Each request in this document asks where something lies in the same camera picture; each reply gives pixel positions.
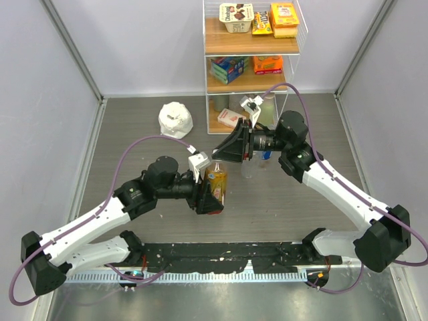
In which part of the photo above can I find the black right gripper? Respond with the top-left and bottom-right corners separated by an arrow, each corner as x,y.
213,117 -> 290,163

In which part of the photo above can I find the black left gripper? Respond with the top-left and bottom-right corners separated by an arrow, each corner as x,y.
156,166 -> 223,214

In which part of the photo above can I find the small clear bottle blue cap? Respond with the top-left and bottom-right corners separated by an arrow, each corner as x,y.
241,151 -> 261,179

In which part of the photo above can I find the amber drink bottle red label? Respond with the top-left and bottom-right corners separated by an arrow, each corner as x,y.
205,160 -> 228,206

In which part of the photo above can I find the clear Pepsi bottle blue label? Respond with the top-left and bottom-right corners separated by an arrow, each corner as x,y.
260,150 -> 273,169

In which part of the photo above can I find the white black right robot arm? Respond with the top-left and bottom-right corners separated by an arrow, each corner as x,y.
212,110 -> 411,272

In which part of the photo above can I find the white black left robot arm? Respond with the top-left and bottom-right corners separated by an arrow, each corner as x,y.
21,152 -> 224,296

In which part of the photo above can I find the white green bottle on shelf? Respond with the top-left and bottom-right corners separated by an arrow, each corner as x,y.
257,93 -> 276,127

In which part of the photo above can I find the white red tissue box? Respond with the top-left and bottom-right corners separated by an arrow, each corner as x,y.
217,108 -> 247,128

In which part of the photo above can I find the pale green cup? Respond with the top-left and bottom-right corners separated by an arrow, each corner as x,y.
213,95 -> 229,112

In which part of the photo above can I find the clear plastic cup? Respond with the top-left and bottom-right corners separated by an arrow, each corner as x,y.
229,94 -> 243,110

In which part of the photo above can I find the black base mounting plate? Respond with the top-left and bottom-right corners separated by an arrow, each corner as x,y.
104,241 -> 342,275

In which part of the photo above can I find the white crumpled paper bag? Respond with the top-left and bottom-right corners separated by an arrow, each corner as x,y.
158,102 -> 193,139

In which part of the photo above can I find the blue green box pack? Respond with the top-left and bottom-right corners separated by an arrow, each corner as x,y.
211,56 -> 249,85

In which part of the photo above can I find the orange cracker box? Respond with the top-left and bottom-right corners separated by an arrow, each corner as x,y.
253,56 -> 284,75

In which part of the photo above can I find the yellow candy bag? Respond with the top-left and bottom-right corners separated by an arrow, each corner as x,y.
251,11 -> 273,35

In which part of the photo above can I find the white chocolate yogurt tub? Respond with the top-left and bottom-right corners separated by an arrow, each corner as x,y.
219,3 -> 254,33

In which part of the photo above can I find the orange yellow sponge pack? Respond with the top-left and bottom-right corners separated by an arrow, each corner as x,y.
270,3 -> 300,38

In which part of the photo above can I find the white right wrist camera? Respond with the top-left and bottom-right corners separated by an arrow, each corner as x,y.
239,96 -> 263,128

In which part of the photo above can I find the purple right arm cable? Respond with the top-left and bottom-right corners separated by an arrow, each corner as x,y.
262,82 -> 428,294

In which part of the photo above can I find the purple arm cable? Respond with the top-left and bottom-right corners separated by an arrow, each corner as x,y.
262,82 -> 428,294
8,134 -> 197,306

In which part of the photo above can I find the slotted grey cable duct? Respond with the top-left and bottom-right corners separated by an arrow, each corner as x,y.
66,269 -> 308,284

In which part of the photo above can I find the white wire wooden shelf rack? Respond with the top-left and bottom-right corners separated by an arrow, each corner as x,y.
202,1 -> 308,134

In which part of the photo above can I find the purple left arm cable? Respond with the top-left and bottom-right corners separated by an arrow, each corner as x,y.
8,134 -> 197,306

